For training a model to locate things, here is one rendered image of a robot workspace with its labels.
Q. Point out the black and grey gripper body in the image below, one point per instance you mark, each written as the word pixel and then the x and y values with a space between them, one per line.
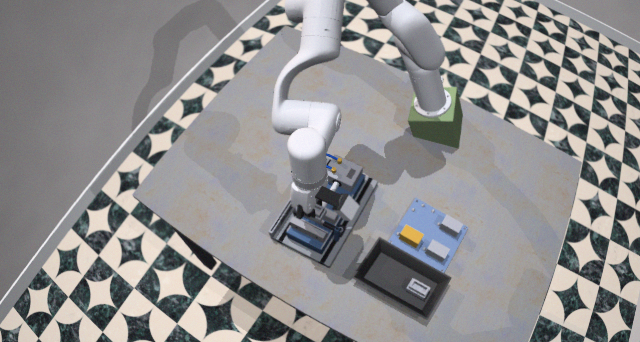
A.
pixel 305 198

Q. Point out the yellow rectangular block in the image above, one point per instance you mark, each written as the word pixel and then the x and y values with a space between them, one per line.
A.
pixel 411 236

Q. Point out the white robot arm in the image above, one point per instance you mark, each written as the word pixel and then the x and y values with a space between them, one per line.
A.
pixel 320 42

